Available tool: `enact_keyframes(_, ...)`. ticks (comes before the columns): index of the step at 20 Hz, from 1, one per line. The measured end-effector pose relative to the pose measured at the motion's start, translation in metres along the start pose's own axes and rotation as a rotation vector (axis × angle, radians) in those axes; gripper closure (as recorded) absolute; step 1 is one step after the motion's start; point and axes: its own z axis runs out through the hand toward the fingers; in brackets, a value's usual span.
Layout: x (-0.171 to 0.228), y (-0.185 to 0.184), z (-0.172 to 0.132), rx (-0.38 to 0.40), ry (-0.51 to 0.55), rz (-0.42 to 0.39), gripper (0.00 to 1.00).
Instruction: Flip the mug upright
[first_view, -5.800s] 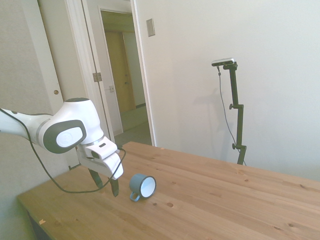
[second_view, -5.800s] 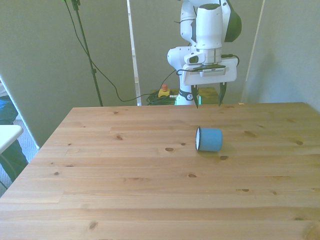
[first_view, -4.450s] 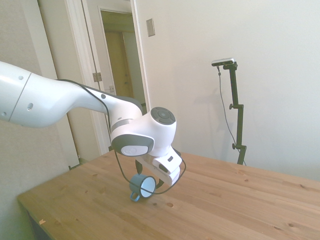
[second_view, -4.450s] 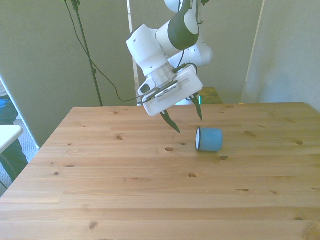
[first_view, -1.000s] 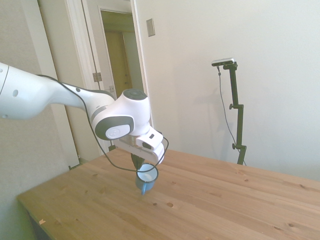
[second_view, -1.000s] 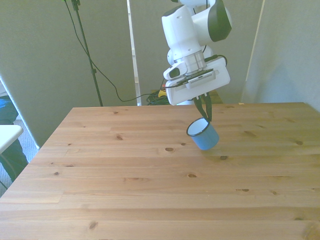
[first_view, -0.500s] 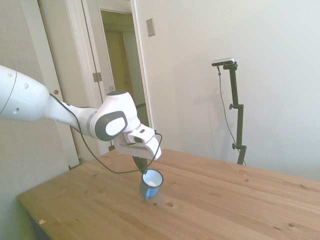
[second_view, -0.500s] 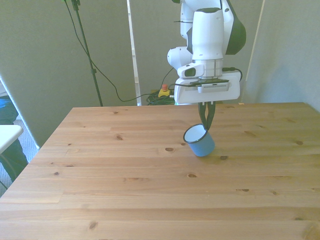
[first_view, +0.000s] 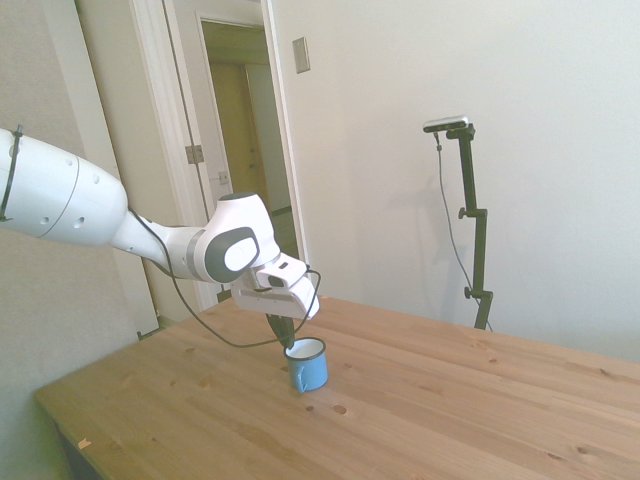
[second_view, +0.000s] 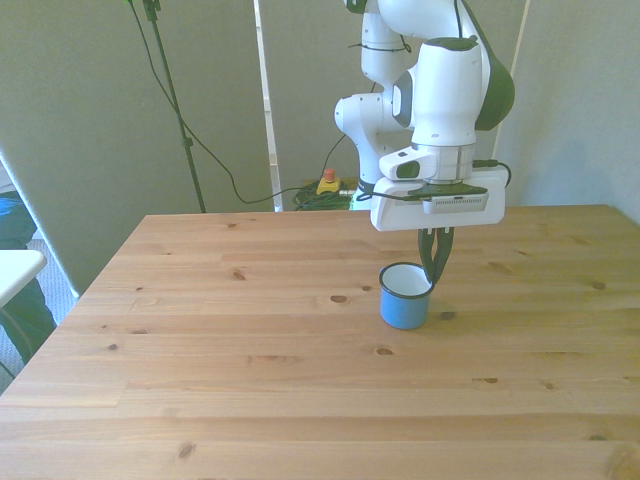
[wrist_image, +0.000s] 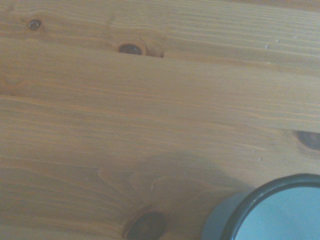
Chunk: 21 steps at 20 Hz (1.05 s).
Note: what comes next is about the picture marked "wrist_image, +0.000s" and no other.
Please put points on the blue enamel mug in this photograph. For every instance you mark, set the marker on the blue enamel mug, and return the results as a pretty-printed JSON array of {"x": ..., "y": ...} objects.
[{"x": 272, "y": 212}]

